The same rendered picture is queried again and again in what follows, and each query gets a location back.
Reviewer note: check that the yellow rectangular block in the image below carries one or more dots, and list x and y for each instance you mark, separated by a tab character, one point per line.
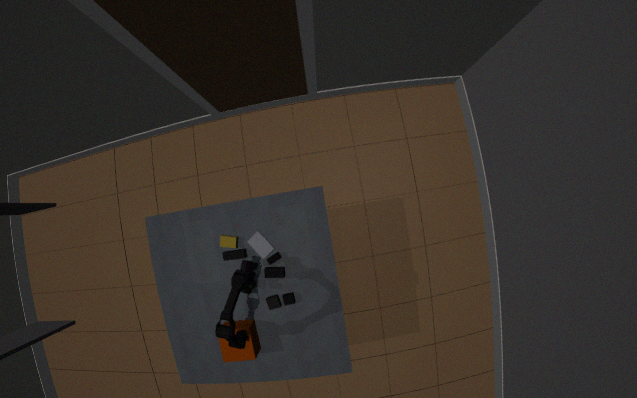
229	241

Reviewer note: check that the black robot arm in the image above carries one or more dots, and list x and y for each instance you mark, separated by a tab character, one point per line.
238	282

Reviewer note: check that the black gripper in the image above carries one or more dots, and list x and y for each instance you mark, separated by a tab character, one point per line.
247	289

